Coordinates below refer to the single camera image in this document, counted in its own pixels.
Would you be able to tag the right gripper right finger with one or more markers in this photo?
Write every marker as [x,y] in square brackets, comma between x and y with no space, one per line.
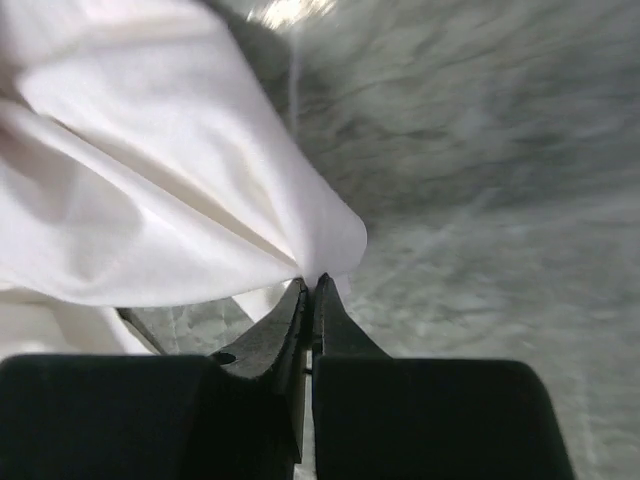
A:
[380,417]

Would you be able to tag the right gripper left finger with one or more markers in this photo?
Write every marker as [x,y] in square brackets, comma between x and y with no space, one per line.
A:
[234,414]

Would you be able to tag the white printed t-shirt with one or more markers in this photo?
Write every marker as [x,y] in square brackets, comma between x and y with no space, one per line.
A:
[142,165]

